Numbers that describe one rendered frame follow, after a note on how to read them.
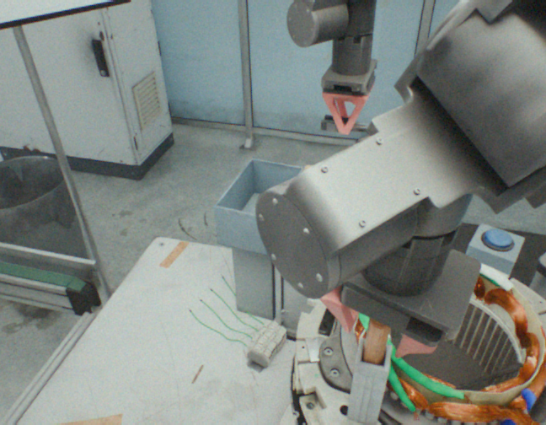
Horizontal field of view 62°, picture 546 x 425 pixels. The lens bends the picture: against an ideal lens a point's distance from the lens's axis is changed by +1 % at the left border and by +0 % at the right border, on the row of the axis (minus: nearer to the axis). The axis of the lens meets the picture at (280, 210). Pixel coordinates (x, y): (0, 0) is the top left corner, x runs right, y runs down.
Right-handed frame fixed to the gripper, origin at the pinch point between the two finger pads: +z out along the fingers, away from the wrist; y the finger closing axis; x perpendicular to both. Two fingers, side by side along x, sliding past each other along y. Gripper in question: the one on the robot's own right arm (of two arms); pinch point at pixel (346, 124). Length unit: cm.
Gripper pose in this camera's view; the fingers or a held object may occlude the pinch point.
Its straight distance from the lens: 75.2
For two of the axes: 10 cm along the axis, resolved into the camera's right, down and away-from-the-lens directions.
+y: -3.3, 5.8, -7.5
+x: 9.5, 1.8, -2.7
